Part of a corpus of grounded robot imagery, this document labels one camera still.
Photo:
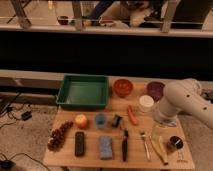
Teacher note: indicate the blue cup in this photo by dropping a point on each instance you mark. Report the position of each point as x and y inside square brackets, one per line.
[100, 120]

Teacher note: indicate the wooden table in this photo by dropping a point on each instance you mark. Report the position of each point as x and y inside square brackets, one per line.
[180, 160]

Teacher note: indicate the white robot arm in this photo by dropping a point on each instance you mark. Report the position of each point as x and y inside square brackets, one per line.
[183, 95]

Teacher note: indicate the purple bowl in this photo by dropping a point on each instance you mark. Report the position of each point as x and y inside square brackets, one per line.
[155, 90]

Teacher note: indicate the yellow banana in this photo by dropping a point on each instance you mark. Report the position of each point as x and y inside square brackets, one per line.
[158, 146]

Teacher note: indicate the dark red grape bunch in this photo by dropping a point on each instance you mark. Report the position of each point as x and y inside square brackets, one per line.
[57, 137]

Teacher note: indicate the orange bowl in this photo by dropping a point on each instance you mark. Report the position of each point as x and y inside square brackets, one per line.
[122, 87]

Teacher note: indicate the black handled knife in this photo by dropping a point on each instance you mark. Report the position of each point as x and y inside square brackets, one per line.
[125, 145]

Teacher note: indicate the small black clip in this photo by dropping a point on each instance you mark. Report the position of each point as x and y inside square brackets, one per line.
[116, 121]

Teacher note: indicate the dark round can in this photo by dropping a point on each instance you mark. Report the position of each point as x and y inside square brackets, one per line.
[175, 143]

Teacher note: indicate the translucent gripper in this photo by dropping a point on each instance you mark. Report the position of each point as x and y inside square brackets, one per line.
[162, 130]

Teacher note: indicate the black remote control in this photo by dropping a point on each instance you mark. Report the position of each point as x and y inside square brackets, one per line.
[79, 144]

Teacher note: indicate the green plastic tray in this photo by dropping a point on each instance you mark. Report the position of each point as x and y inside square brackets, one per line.
[84, 91]

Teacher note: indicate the white round container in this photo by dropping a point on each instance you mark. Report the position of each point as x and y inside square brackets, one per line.
[146, 103]

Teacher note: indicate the red yellow apple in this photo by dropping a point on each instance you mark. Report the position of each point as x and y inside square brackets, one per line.
[81, 121]

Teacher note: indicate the blue sponge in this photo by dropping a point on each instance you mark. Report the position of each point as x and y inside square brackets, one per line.
[105, 148]

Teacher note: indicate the silver fork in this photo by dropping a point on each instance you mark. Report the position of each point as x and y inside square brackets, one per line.
[143, 137]

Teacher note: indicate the black power adapter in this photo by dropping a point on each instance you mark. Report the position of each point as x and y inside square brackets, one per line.
[26, 115]

